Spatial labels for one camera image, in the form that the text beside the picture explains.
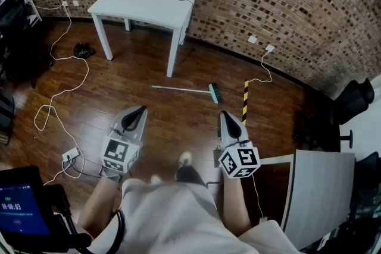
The white power strip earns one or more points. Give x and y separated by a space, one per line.
71 154

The white wall socket with plug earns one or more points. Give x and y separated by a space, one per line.
269 48

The black office chair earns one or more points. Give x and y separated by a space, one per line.
369 169
354 98

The white square table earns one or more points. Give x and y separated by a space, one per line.
143 1

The person's right forearm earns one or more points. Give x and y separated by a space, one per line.
235 205

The blue screen tablet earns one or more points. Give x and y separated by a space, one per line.
21 208

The person's left forearm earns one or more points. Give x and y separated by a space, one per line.
98 208

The person's white shirt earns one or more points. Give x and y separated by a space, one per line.
172 217

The person's left white shoe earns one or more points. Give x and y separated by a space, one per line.
155 179

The black tablet mount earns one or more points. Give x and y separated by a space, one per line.
68 226

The black plastic bag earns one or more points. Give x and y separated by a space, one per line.
84 50

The person's white shoe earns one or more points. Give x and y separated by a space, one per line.
184 158
155 179

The person's right white shoe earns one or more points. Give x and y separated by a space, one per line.
184 158

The black patterned wristband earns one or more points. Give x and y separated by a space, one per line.
111 176

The person's black trousers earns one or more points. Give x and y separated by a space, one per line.
189 174

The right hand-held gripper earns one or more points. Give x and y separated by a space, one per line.
241 157

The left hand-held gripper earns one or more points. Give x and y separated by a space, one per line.
114 151

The grey desk panel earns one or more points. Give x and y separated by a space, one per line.
321 196

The yellow black striped tape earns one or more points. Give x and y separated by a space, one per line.
245 104

